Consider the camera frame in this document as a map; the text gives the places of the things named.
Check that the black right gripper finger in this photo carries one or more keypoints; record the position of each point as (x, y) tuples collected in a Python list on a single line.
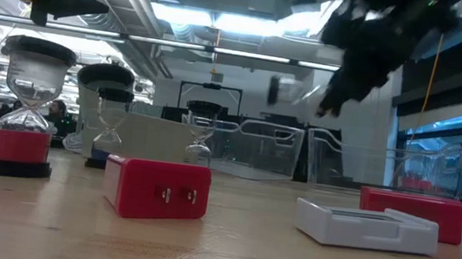
[(330, 97), (357, 89)]

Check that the grey ceiling box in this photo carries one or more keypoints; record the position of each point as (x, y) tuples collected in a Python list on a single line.
[(263, 0)]

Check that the white plastic box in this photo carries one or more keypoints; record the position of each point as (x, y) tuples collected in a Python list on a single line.
[(365, 230)]

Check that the long ceiling light strip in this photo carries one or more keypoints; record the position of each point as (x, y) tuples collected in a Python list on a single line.
[(248, 55)]

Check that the white striped rounded object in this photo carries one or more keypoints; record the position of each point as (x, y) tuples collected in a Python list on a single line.
[(69, 142)]

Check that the white opaque storage bin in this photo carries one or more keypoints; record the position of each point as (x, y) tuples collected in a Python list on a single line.
[(151, 138)]

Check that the grey square wall vent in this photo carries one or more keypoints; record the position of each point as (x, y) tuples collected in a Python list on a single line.
[(217, 77)]

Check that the hourglass with red sand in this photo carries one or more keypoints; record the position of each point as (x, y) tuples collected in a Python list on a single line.
[(19, 147)]

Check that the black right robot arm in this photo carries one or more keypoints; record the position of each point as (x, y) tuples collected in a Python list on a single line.
[(445, 14)]

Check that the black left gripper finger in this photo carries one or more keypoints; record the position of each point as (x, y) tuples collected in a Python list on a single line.
[(71, 4)]

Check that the black metal frame rig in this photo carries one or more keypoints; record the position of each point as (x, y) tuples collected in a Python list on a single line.
[(212, 86)]

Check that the clear plastic storage bin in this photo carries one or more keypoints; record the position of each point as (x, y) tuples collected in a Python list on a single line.
[(384, 164), (255, 149)]

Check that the small black-capped clear hourglass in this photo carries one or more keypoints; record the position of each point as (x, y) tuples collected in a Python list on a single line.
[(200, 137)]

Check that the hourglass with blue sand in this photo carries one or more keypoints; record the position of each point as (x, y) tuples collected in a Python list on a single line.
[(109, 133)]

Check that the white cylinder cup dark rim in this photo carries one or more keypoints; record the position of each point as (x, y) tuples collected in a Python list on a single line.
[(104, 75)]

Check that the red wall charger block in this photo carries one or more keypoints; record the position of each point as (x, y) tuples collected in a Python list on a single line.
[(411, 211), (154, 188)]

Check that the person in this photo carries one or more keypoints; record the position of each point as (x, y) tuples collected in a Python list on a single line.
[(57, 112)]

